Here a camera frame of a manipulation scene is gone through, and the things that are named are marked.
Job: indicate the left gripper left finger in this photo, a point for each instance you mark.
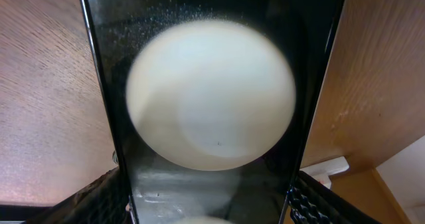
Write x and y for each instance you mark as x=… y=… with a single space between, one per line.
x=103 y=201

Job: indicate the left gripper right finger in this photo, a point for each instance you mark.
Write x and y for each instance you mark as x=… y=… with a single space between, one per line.
x=311 y=202

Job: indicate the white power strip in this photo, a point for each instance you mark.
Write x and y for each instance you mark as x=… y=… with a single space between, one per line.
x=322 y=171

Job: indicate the black smartphone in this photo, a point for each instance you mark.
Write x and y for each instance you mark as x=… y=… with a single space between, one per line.
x=210 y=102

